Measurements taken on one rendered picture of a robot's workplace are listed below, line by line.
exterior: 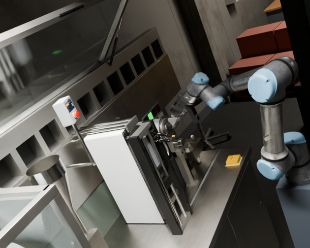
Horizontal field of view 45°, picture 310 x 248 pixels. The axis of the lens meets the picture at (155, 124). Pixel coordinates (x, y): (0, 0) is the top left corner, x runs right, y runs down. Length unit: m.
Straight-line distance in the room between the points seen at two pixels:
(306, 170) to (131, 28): 2.94
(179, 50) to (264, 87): 3.57
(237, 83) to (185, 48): 3.33
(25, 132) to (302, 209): 1.33
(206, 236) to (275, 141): 0.52
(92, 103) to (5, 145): 0.62
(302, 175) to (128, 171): 0.81
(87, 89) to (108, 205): 0.64
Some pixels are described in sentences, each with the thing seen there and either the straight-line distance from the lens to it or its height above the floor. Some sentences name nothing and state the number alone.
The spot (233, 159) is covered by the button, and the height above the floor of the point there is 0.92.
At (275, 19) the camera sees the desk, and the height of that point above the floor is 0.62.
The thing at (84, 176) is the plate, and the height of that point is 1.24.
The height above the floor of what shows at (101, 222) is 0.97.
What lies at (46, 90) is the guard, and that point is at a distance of 1.83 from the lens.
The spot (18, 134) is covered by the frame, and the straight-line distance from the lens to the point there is 1.73.
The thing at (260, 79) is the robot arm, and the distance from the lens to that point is 1.45.
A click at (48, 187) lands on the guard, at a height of 1.60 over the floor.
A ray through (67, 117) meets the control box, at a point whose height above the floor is 1.65.
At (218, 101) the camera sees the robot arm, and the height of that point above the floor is 1.37.
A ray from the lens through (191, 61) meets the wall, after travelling 5.15.
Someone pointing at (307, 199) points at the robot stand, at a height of 0.84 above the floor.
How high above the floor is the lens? 2.00
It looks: 20 degrees down
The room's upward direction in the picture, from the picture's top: 24 degrees counter-clockwise
